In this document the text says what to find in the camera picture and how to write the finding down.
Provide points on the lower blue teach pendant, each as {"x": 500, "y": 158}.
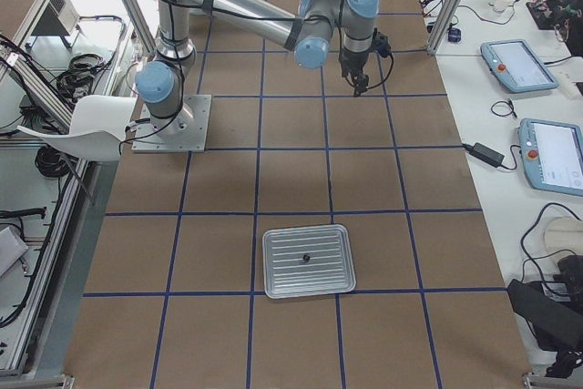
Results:
{"x": 551, "y": 153}

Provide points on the blue teach pendant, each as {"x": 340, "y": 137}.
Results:
{"x": 516, "y": 67}
{"x": 551, "y": 153}

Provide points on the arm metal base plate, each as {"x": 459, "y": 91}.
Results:
{"x": 188, "y": 132}

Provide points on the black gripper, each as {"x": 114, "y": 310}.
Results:
{"x": 352, "y": 63}

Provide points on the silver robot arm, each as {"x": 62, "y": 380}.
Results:
{"x": 307, "y": 35}

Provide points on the black power brick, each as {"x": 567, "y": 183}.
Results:
{"x": 487, "y": 155}

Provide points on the silver metal tray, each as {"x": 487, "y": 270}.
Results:
{"x": 329, "y": 271}

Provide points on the upper blue teach pendant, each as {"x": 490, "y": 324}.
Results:
{"x": 516, "y": 67}

